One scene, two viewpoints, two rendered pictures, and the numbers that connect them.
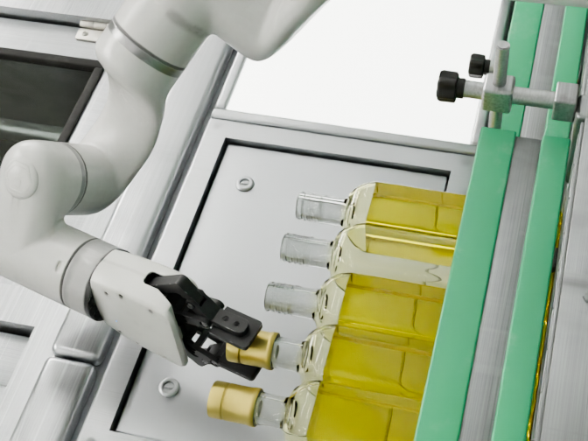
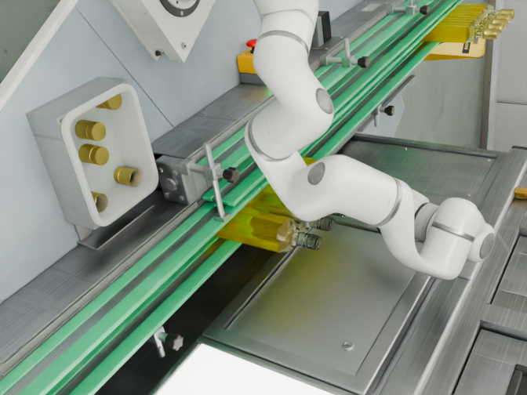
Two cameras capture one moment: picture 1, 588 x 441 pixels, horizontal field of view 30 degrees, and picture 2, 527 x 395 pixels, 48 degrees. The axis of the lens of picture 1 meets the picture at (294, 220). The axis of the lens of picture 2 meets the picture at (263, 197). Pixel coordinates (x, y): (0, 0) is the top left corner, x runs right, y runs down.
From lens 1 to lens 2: 1.63 m
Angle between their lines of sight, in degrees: 96
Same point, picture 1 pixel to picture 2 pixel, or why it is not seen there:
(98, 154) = (427, 247)
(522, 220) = (234, 146)
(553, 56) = (150, 266)
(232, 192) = (357, 342)
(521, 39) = (158, 274)
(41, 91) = not seen: outside the picture
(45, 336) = (478, 298)
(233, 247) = (362, 311)
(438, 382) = not seen: hidden behind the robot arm
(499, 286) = not seen: hidden behind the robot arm
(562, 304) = (241, 116)
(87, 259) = (430, 206)
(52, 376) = (467, 267)
